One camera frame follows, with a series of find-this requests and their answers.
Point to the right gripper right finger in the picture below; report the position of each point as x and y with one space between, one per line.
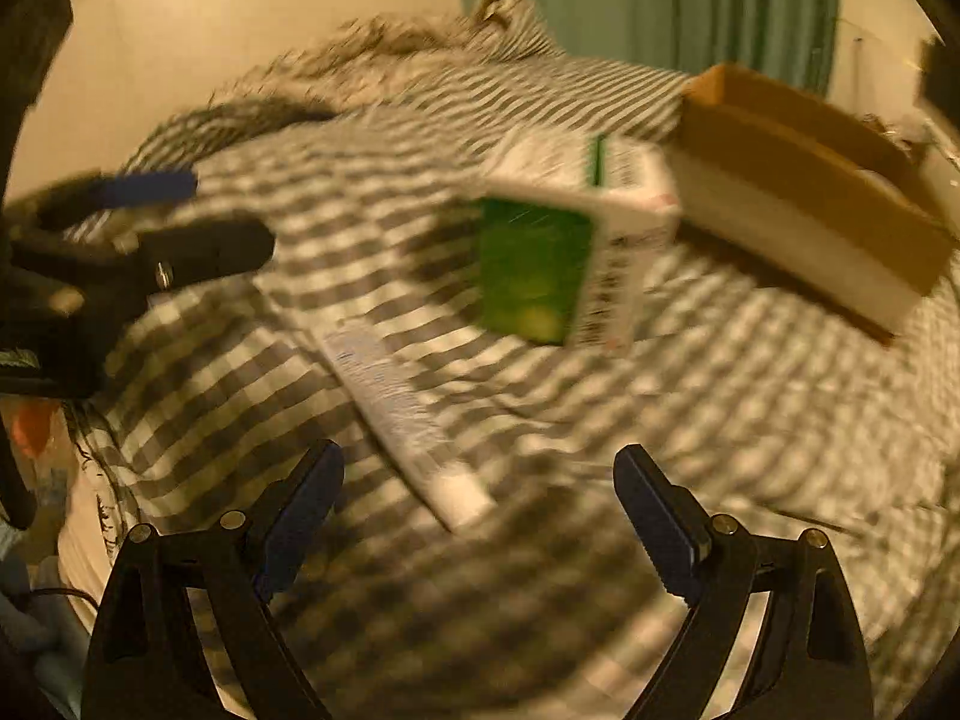
809 660

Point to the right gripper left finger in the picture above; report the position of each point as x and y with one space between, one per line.
145 658

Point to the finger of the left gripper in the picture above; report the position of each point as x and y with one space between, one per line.
146 187
150 261

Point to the white ointment tube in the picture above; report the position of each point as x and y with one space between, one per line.
404 425

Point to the green white medicine box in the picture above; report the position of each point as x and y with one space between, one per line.
571 223

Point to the grey checkered bed cover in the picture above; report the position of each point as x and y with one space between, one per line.
765 404

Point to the floral patterned blanket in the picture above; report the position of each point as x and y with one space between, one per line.
363 62

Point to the checkered floral pillow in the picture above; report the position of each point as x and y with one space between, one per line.
509 31

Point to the brown cardboard box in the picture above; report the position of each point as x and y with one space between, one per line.
810 190

